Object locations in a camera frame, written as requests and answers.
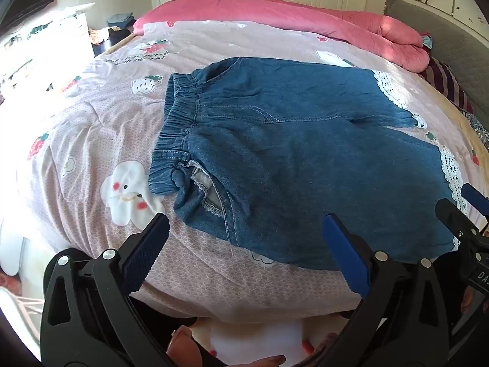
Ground blue denim pants lace hem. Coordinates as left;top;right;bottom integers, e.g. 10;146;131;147
148;57;469;272

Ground folded blue clothes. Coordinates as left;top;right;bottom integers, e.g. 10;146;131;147
107;13;134;29

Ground grey quilted headboard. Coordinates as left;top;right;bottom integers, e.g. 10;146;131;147
384;0;489;123

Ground pink quilt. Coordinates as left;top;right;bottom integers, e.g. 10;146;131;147
133;0;432;72

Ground pink strawberry print bed sheet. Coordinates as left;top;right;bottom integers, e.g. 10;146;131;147
0;19;489;324

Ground person's left foot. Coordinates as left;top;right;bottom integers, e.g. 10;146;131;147
167;326;287;367

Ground floral pillow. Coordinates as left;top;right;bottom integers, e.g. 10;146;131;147
458;109;489;154

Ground black television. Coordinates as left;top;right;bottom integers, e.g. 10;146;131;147
0;0;54;33

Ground dark striped pillow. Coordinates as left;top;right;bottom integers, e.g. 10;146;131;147
418;57;476;113

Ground white dresser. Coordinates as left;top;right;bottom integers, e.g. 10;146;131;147
0;3;96;96

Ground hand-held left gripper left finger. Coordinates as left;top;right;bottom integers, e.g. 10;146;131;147
40;212;203;367

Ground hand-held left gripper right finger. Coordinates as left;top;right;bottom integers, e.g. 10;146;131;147
322;214;465;367

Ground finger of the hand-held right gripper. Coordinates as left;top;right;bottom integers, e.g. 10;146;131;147
460;183;489;218
436;198;482;245

